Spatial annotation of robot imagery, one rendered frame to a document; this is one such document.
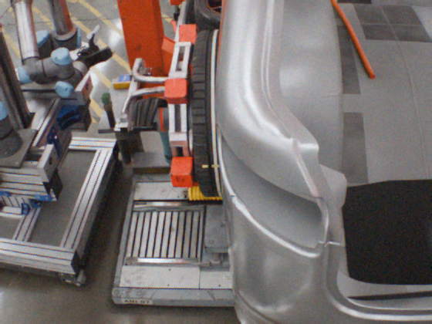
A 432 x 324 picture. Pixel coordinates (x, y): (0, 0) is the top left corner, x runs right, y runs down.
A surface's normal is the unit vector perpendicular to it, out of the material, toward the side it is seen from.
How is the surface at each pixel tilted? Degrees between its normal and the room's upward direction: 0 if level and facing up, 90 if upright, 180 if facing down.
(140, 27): 90
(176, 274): 0
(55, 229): 0
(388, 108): 22
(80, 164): 0
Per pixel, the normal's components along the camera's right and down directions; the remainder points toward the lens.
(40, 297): -0.07, -0.69
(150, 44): -0.04, 0.72
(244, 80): -0.40, -0.51
